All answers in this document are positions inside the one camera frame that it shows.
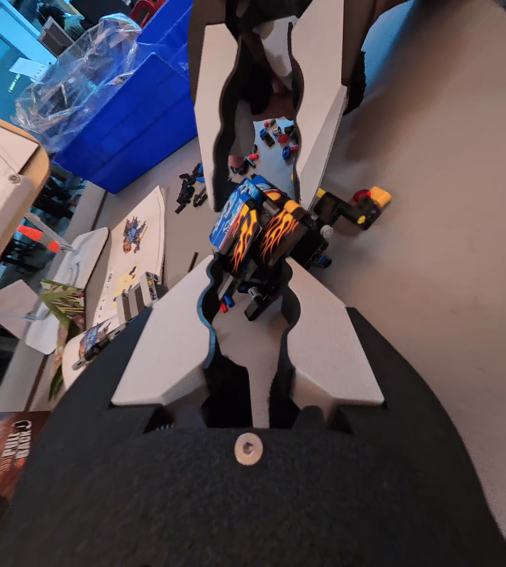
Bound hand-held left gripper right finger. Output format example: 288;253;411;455
279;256;385;427

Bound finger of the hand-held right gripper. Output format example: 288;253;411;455
189;22;245;212
287;0;348;212

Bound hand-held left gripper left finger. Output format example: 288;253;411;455
110;256;219;415

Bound small black yellow lego assembly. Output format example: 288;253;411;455
314;186;392;232

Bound flame sticker lego vehicle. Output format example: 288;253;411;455
209;174;334;322

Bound scattered red blue lego pieces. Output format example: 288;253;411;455
231;117;300;174

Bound grey lego beam assembly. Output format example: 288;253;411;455
121;271;169;323

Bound small blue sticker lego assembly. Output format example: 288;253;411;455
72;320;130;371

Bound pile of black lego beams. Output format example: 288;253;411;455
174;162;210;214

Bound white lego instruction booklet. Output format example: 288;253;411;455
91;185;168;328

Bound dark printed lego box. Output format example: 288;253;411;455
0;411;51;567

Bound person's right hand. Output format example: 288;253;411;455
268;81;296;119

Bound blue plastic storage bin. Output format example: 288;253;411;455
53;0;200;194

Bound green printed leaflet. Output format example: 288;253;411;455
39;279;86;401

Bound red plastic object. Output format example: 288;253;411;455
130;0;167;27

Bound white plastic tray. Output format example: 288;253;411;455
26;227;110;355

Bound clear plastic bag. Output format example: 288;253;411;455
15;12;147;153

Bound red white striped bar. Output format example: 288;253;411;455
16;224;75;255

